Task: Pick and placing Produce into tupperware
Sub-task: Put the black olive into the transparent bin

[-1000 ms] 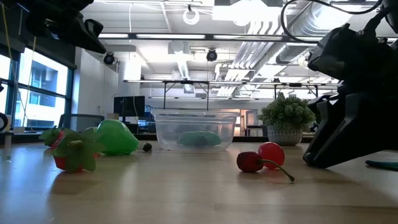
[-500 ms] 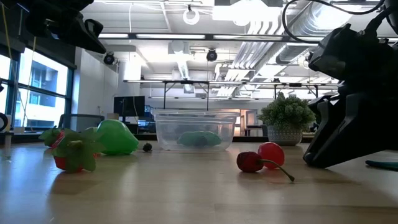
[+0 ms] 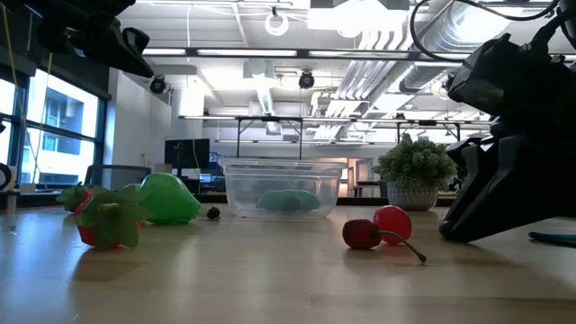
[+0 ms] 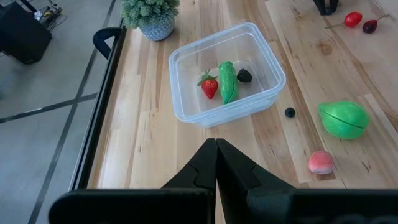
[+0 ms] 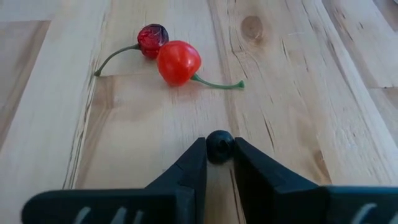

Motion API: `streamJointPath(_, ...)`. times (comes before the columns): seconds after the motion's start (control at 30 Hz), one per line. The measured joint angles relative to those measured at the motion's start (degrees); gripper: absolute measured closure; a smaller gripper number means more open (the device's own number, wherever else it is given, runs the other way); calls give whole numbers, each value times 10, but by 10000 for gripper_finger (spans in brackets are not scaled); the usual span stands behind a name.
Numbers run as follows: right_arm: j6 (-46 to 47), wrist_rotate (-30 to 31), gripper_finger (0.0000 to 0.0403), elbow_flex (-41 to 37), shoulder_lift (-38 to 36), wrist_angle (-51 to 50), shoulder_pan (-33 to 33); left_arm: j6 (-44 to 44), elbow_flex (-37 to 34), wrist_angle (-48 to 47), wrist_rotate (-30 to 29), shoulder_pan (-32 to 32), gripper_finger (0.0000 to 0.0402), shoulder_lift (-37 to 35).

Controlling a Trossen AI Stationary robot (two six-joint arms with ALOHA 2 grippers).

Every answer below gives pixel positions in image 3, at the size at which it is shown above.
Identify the long ceiling light bar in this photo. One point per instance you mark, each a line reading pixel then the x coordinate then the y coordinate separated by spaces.
pixel 247 52

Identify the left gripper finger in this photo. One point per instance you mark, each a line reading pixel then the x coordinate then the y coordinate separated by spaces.
pixel 117 54
pixel 136 41

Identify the black ceiling camera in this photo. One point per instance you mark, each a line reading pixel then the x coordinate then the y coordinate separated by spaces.
pixel 306 80
pixel 157 84

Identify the dark red toy cherry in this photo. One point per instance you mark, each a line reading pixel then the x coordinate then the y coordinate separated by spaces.
pixel 360 234

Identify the small black toy berry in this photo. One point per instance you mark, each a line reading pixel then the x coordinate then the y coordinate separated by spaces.
pixel 213 213

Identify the green toy pear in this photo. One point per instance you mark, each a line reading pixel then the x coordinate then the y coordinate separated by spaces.
pixel 171 198

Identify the large window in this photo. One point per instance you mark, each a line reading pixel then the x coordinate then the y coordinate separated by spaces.
pixel 63 108

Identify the black computer monitor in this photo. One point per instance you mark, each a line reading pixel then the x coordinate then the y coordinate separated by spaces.
pixel 186 153

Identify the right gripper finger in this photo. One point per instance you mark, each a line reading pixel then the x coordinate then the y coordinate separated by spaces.
pixel 522 189
pixel 470 159

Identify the green toy cucumber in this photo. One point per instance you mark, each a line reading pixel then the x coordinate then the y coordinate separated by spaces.
pixel 274 200

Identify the clear plastic tupperware container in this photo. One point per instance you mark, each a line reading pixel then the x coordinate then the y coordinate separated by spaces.
pixel 243 189

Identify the green grape bunch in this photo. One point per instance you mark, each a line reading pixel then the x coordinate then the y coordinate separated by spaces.
pixel 414 171

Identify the black overhead rig frame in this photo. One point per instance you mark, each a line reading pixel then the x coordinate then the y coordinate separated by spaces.
pixel 270 119

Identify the dark green cloth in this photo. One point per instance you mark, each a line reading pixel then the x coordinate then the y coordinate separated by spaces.
pixel 555 239

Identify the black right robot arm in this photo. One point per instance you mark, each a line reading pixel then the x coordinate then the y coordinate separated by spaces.
pixel 568 13

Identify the silver ceiling air duct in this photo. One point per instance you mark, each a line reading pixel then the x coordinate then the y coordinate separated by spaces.
pixel 459 27

